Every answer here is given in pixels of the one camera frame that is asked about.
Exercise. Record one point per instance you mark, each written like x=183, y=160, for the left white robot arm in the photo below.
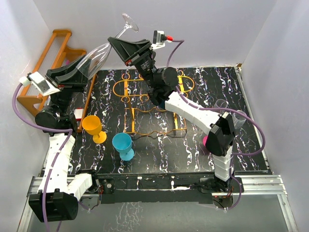
x=57, y=199

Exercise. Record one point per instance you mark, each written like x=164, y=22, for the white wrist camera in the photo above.
x=159, y=39
x=45, y=87

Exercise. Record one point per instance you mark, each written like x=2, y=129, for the yellow plastic wine glass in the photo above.
x=93, y=126

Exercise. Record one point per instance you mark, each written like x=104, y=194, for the black base rail with electronics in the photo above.
x=198, y=187

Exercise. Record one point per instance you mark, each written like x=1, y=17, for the blue plastic wine glass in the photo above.
x=122, y=142

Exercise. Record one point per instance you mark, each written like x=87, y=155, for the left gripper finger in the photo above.
x=73, y=79
x=51, y=74

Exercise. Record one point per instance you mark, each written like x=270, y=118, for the gold wire wine glass rack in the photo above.
x=141, y=117

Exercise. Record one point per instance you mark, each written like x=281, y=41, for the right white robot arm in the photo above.
x=164, y=93

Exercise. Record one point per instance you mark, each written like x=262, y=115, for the small white red box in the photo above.
x=78, y=113

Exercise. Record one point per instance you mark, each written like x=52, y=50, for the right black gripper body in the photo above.
x=145, y=65

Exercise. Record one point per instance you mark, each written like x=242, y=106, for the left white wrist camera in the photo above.
x=45, y=87

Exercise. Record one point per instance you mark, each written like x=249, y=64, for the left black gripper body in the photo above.
x=63, y=98

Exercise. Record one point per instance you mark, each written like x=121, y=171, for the clear wine glass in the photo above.
x=94, y=60
x=238, y=119
x=222, y=104

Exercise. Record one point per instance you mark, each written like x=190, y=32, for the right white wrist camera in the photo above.
x=159, y=39

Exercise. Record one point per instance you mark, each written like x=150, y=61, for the magenta plastic wine glass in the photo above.
x=204, y=140

